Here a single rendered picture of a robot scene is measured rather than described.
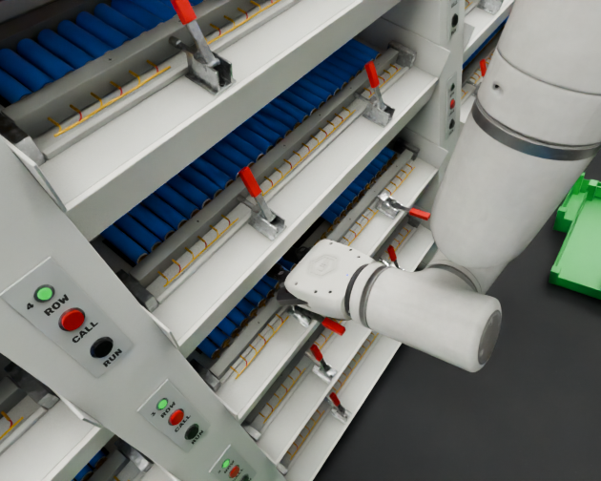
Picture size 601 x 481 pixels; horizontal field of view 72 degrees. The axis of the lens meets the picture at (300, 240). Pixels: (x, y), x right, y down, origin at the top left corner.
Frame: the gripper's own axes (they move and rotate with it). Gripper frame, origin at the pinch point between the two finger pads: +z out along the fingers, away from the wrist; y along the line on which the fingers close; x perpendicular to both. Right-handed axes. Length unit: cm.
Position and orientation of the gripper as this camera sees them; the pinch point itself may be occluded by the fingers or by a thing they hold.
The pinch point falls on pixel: (282, 261)
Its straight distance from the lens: 64.8
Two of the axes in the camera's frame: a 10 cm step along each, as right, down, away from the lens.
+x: 3.2, 7.3, 6.0
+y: -6.1, 6.5, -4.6
